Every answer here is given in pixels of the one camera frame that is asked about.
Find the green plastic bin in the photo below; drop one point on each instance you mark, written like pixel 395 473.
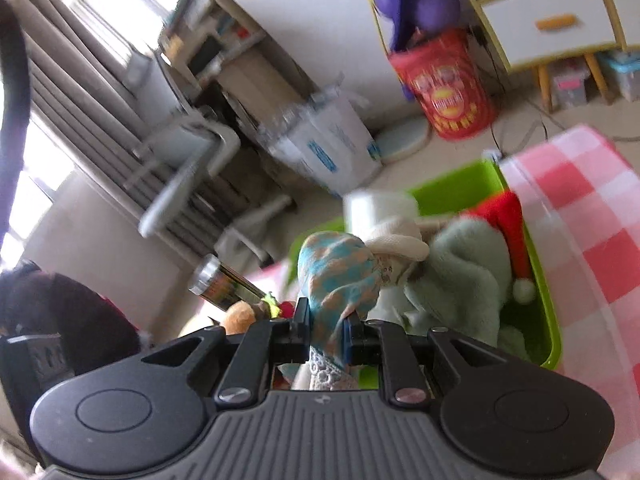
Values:
pixel 525 325

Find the wooden desk with shelves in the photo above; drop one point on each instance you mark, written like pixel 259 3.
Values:
pixel 235 60

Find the hamburger plush toy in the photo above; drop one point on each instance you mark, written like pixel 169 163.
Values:
pixel 240 315

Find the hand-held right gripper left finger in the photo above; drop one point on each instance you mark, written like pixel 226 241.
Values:
pixel 302 325

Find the red and white checkered tablecloth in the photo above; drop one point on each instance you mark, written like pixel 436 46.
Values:
pixel 590 260

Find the white and wood cabinet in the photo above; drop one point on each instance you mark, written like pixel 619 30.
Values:
pixel 520 25

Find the dark cloth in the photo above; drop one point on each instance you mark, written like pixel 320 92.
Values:
pixel 65 305

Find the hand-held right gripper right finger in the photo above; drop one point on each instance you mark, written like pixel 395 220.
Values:
pixel 351 340

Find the white radiator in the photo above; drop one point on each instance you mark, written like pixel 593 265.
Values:
pixel 75 90

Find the tin can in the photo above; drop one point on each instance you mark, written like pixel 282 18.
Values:
pixel 220 280

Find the red and white santa hat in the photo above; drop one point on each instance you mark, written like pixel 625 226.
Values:
pixel 505 220

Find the purple toy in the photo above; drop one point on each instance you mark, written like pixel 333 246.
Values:
pixel 435 2

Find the pale green towel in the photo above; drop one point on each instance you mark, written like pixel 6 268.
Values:
pixel 460 275

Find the white plastic bag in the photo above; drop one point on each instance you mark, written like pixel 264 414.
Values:
pixel 330 145

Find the grey office chair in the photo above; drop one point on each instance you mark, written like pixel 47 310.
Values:
pixel 170 195

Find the white foam block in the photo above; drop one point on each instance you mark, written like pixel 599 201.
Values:
pixel 380 207

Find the teal and tan patterned cloth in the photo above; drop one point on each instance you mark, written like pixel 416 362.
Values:
pixel 335 280

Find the clear storage box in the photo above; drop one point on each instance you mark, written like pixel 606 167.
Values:
pixel 569 85

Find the teal lidded storage box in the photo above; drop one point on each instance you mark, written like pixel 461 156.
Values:
pixel 622 77

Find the red printed bucket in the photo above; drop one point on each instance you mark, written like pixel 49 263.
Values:
pixel 445 90

